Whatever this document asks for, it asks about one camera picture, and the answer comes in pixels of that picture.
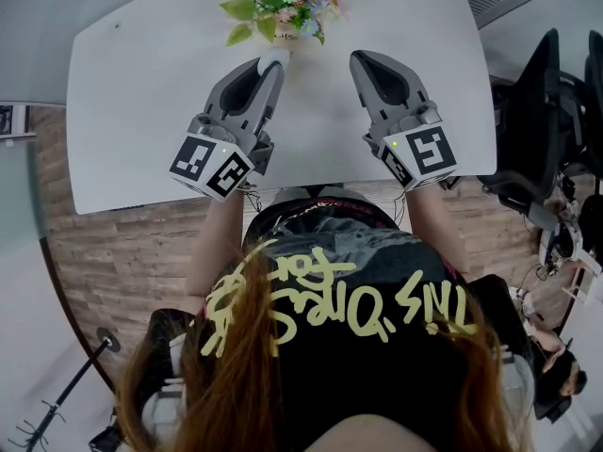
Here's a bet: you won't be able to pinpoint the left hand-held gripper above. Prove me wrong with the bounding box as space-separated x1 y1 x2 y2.
168 56 287 203

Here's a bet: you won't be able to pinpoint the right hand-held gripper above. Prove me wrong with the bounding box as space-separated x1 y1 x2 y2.
349 49 460 193

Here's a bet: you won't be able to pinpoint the person's right forearm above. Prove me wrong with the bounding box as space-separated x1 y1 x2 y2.
404 184 472 277

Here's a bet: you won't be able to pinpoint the person's left forearm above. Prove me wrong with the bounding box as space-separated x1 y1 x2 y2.
186 190 246 300

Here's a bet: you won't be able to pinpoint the person's grey trousers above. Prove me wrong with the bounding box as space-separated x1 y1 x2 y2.
270 182 373 206

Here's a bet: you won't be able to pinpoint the white desk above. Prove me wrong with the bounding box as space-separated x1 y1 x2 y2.
65 0 499 216

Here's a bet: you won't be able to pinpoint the white power strip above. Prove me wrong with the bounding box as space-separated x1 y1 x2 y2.
515 287 536 315

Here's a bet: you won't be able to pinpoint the person's black printed shirt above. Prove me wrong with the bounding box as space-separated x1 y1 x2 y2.
148 198 536 452

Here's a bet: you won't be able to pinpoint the black coat rack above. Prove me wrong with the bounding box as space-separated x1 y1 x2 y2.
7 327 122 451

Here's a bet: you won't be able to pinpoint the grey white shoulder strap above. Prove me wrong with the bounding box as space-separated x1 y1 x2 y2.
498 346 536 418
140 336 185 442

